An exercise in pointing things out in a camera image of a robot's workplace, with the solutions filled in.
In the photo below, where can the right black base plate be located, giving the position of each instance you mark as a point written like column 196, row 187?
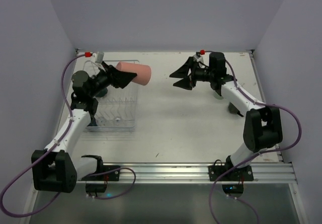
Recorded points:
column 218, row 168

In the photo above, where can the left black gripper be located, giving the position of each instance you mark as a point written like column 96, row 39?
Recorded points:
column 110, row 72

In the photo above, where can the clear wire dish rack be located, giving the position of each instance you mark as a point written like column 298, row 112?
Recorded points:
column 117, row 102

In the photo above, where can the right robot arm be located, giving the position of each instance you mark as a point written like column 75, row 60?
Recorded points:
column 262, row 127

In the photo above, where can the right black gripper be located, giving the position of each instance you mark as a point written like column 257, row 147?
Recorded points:
column 192, row 72

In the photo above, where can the pink cup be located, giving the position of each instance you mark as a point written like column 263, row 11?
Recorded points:
column 143, row 71

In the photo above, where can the dark teal cup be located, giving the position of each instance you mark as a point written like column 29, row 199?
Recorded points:
column 102, row 93

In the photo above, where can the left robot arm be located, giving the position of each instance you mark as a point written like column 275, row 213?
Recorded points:
column 53, row 168

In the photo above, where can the black mug with handle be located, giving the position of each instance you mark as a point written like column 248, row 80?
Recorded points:
column 234, row 110

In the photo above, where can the light green plastic cup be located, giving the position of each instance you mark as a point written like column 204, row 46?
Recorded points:
column 217, row 96

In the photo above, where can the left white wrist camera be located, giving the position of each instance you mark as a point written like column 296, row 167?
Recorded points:
column 98, row 57

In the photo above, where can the blue cup in rack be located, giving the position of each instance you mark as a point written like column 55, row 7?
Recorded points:
column 92, row 123

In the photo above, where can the aluminium mounting rail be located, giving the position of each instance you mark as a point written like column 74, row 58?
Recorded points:
column 202, row 173

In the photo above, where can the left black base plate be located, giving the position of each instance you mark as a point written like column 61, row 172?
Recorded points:
column 107, row 173

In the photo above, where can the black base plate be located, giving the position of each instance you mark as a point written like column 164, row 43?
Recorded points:
column 107, row 173
column 218, row 168

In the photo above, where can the clear glass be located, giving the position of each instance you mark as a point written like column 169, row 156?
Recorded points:
column 117, row 121
column 101, row 122

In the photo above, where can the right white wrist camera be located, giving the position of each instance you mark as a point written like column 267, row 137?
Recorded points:
column 198, row 57

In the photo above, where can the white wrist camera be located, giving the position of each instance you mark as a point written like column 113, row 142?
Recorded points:
column 98, row 57
column 198, row 57

